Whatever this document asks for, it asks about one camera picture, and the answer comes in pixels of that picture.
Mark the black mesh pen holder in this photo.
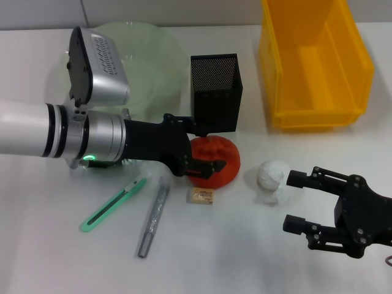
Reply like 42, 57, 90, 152
189, 53, 244, 135

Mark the red-orange toy orange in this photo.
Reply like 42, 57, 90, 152
186, 136, 242, 189

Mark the grey pen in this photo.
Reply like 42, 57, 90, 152
137, 176, 172, 258

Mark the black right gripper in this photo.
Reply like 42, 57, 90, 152
283, 167, 392, 260

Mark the wavy green glass fruit plate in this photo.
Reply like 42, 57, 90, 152
45, 20, 189, 123

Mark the white paper ball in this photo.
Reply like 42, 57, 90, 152
252, 159, 292, 206

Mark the yellow plastic bin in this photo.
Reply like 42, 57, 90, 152
258, 0, 376, 133

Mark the green utility knife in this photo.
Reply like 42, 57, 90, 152
80, 176, 148, 233

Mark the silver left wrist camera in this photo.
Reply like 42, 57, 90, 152
66, 26, 131, 107

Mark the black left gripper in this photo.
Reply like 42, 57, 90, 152
124, 113, 227, 181

